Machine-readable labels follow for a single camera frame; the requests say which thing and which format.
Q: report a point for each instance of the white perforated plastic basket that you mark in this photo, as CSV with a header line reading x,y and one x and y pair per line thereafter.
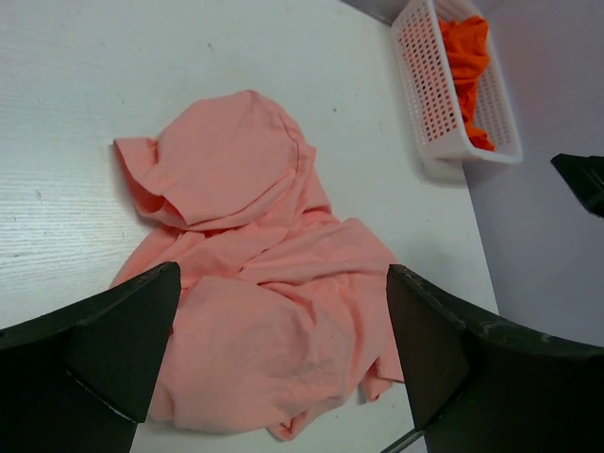
x,y
434,105

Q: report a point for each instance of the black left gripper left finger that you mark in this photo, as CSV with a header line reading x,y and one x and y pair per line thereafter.
x,y
81,378

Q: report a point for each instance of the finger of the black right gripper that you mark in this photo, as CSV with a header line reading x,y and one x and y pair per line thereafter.
x,y
584,177

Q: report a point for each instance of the light pink t shirt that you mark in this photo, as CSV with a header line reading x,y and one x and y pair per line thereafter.
x,y
282,313

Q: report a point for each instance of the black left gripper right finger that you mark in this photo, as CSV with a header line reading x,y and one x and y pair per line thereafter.
x,y
478,382

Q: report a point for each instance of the orange t shirt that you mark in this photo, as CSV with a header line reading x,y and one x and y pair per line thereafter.
x,y
468,58

